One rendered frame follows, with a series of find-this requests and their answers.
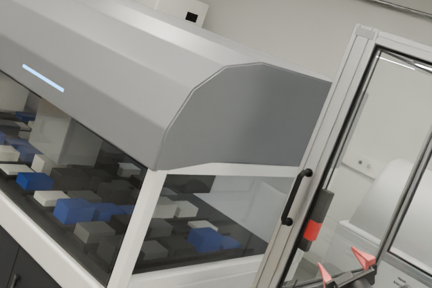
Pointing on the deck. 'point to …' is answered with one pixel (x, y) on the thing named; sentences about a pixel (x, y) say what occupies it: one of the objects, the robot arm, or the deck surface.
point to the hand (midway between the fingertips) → (336, 258)
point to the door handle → (294, 197)
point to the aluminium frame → (330, 141)
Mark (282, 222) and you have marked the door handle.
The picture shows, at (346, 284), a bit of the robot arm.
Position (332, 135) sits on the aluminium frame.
